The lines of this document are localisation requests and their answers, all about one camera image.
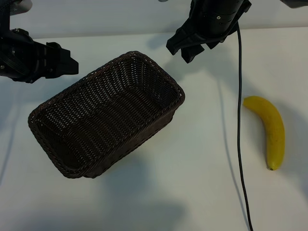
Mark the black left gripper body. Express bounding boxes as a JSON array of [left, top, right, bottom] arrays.
[[0, 28, 49, 84]]

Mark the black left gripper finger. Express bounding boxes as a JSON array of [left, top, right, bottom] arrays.
[[45, 57, 79, 79], [46, 42, 72, 63]]

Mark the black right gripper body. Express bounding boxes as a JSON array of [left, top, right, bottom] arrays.
[[177, 0, 252, 50]]

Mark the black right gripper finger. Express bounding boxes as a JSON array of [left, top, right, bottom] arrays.
[[166, 28, 200, 55], [180, 43, 205, 64]]

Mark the dark brown woven basket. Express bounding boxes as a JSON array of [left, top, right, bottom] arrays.
[[27, 51, 186, 180]]

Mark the yellow banana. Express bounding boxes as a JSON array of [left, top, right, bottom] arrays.
[[243, 95, 286, 171]]

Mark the thin black hanging cable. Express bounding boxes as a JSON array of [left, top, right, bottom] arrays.
[[237, 21, 254, 231]]

